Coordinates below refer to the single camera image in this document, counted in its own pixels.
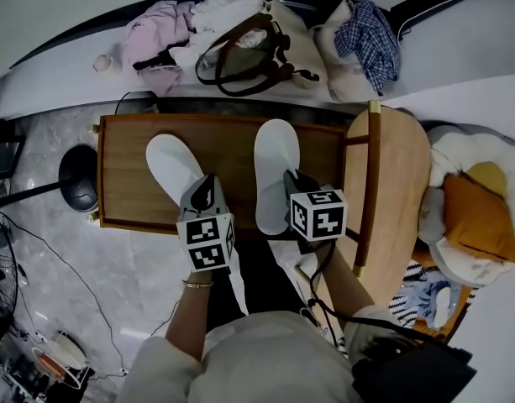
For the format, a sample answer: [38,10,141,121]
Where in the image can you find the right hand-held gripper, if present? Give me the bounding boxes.
[282,169,349,255]

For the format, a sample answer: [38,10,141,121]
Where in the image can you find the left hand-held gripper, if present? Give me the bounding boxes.
[176,173,236,274]

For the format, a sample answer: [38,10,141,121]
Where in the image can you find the white slipper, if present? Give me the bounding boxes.
[253,118,302,236]
[145,133,209,219]

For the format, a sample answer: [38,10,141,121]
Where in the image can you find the black shoulder bag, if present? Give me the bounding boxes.
[351,317,479,403]

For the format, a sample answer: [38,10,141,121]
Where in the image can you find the person's right forearm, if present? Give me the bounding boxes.
[313,238,377,320]

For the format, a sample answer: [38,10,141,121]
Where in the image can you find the person's left forearm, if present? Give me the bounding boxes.
[164,266,218,361]

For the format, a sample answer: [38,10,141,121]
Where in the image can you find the round wooden side table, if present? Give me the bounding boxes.
[312,101,433,340]

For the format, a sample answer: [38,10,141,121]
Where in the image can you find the person's black trousers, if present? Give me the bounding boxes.
[203,238,311,336]

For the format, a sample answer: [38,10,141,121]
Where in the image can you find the wooden tray table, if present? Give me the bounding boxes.
[87,113,362,243]

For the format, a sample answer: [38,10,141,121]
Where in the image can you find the person's beige shirt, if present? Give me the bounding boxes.
[119,304,412,403]

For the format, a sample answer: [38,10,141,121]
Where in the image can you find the black round lamp base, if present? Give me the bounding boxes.
[58,144,101,214]

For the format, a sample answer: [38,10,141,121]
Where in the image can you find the striped blue fabric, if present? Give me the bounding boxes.
[387,263,476,331]

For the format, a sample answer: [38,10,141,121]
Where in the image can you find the egg-shaped plush cushion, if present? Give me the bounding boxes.
[418,124,515,288]

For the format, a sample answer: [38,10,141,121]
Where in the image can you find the orange pillow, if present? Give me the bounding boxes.
[443,161,515,264]

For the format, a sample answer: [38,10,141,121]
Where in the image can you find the cream garment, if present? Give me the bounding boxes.
[312,0,378,103]

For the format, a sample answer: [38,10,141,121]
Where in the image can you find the beige tote bag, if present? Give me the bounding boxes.
[195,0,329,97]

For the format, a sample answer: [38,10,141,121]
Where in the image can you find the white round floor device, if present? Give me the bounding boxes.
[50,329,89,369]

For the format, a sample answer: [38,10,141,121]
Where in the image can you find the blue checked shirt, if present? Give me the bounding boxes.
[334,0,401,97]

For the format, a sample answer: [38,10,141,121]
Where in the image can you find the small beige plush toy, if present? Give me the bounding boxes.
[92,53,122,76]

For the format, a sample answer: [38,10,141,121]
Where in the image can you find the pink garment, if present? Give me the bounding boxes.
[119,1,197,96]

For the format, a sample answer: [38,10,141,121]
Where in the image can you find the black floor fan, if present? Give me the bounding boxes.
[0,207,19,352]

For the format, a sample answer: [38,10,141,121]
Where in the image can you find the white garment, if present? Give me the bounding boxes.
[171,0,266,71]

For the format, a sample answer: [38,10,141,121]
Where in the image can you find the dark monitor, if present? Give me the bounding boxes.
[0,133,27,183]

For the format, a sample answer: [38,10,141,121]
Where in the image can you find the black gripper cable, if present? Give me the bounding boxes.
[307,239,409,348]

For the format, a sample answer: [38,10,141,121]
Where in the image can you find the black floor cable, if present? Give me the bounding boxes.
[0,207,134,379]

